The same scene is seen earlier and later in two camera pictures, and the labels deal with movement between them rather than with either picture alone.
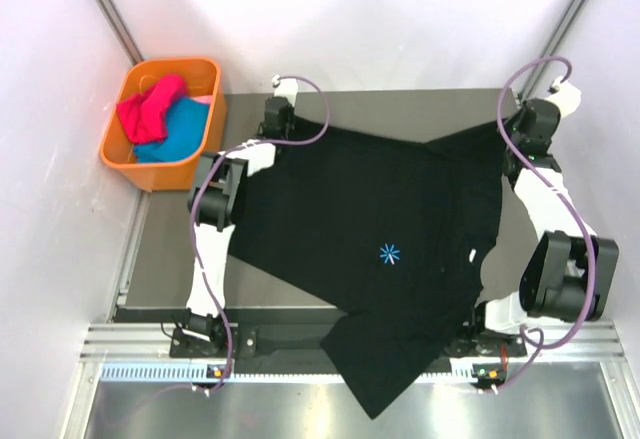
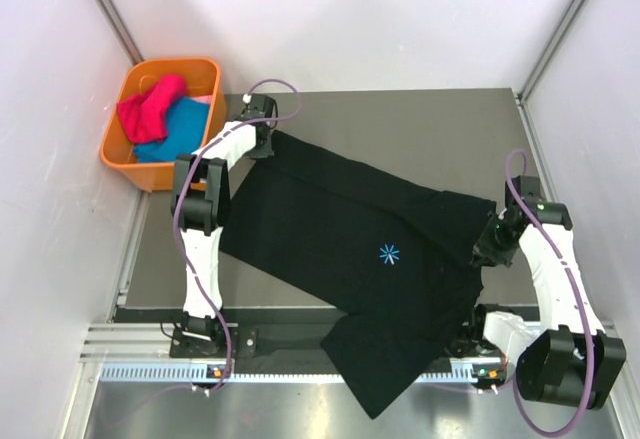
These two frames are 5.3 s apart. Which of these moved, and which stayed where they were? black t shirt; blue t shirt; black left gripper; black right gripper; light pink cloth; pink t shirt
Moved: black t shirt; black left gripper; black right gripper
Stayed: light pink cloth; pink t shirt; blue t shirt
